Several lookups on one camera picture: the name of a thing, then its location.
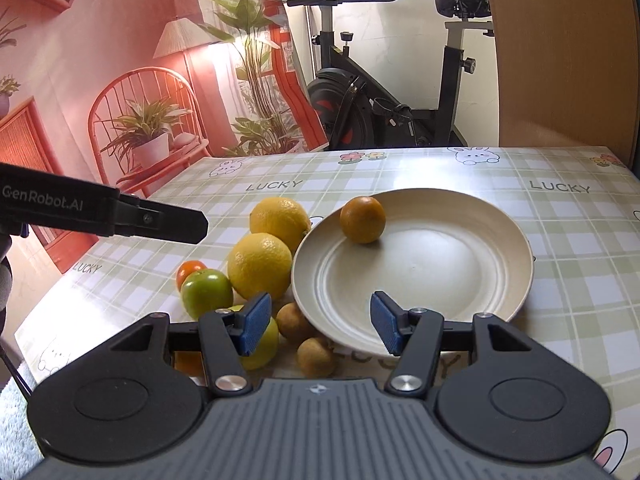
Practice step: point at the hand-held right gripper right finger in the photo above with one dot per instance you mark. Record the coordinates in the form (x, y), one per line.
(385, 322)

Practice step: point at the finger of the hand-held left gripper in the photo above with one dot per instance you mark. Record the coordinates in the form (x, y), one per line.
(175, 225)

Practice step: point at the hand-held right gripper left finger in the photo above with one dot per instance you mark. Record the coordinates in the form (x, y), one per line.
(257, 322)

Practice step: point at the yellow-green round fruit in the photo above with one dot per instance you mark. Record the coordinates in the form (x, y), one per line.
(265, 347)

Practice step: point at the small brown round fruit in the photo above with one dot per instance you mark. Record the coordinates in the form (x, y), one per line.
(315, 357)
(295, 322)

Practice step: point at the small bright tangerine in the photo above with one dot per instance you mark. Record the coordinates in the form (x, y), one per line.
(189, 269)

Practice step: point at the round yellow lemon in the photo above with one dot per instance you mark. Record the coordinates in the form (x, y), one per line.
(260, 265)

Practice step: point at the deep green round fruit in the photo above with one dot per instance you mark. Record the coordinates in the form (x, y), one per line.
(206, 292)

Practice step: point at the cream round plate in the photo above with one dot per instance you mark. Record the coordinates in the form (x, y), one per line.
(440, 270)

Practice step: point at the orange tangerine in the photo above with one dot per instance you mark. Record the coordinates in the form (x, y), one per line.
(187, 364)

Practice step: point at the pointed yellow lemon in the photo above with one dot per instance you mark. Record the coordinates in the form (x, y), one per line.
(280, 220)

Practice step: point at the person's left hand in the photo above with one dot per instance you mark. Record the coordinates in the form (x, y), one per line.
(4, 280)

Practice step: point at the dull greenish orange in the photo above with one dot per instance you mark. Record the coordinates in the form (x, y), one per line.
(362, 220)

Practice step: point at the green checked tablecloth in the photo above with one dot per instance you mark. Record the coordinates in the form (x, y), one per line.
(575, 260)

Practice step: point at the black exercise bike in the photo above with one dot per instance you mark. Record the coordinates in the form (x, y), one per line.
(340, 110)

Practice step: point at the pale blue rug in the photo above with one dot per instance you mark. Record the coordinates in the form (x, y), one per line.
(15, 435)

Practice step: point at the brown wooden board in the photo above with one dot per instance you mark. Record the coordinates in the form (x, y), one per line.
(560, 60)

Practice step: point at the pink room wall poster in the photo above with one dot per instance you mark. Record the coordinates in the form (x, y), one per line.
(100, 35)

